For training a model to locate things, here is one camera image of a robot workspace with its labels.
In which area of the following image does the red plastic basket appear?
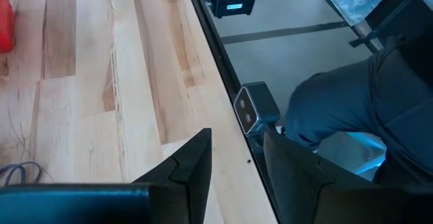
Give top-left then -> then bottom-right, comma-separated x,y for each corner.
0,0 -> 17,53

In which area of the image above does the black aluminium table frame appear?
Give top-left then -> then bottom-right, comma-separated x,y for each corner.
184,0 -> 281,224

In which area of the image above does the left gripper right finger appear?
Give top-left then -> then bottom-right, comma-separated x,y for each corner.
263,131 -> 407,224

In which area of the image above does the black rubber band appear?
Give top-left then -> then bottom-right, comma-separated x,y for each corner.
0,161 -> 43,186

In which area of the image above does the black table-level camera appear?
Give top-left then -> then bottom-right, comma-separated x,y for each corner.
233,81 -> 281,135

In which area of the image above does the black metal chair frame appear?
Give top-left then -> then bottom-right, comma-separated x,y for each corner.
309,0 -> 433,54

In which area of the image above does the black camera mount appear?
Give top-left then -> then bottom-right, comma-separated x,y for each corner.
248,122 -> 287,157

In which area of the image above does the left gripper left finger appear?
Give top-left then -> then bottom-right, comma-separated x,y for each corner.
131,127 -> 213,224

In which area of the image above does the person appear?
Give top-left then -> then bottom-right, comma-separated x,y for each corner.
283,30 -> 433,187

